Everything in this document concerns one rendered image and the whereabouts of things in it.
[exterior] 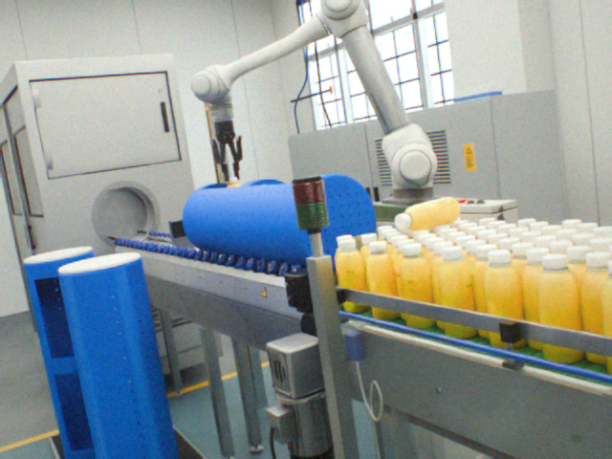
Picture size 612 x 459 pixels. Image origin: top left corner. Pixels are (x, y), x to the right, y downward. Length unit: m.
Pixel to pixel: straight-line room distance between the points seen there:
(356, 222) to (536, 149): 1.90
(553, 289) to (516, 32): 3.49
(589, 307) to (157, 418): 1.60
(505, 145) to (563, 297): 2.34
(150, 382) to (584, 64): 3.41
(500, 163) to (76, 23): 4.85
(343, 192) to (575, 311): 0.89
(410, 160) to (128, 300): 1.06
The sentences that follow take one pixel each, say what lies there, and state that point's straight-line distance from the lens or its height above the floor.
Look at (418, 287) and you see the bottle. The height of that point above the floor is 0.99.
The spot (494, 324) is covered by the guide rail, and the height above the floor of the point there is 0.96.
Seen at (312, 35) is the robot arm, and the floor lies 1.72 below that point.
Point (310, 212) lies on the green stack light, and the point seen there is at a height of 1.19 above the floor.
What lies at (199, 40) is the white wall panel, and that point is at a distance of 7.33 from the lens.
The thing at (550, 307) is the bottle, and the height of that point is 1.00.
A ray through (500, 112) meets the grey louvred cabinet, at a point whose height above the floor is 1.36.
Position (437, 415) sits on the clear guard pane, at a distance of 1.24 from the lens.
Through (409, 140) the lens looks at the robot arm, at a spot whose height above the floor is 1.29.
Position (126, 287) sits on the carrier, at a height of 0.95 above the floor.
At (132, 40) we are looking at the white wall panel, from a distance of 7.09.
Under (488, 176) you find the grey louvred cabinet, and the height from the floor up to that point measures 1.04.
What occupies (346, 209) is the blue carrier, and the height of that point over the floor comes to 1.12.
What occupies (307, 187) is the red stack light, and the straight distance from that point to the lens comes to 1.19.
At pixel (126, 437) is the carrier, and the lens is 2.29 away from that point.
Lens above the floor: 1.31
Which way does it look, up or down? 7 degrees down
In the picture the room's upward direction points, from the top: 8 degrees counter-clockwise
